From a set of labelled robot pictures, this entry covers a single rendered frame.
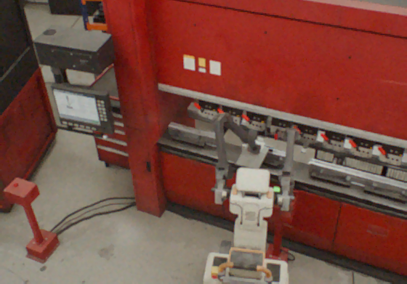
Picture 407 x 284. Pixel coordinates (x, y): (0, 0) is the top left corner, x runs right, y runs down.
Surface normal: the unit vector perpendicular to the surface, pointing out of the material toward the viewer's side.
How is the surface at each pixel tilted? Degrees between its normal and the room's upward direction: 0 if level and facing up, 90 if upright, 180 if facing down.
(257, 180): 48
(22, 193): 0
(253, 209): 82
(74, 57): 90
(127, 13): 90
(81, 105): 90
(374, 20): 90
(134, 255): 0
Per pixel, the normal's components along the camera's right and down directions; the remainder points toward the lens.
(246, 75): -0.40, 0.59
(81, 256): -0.03, -0.77
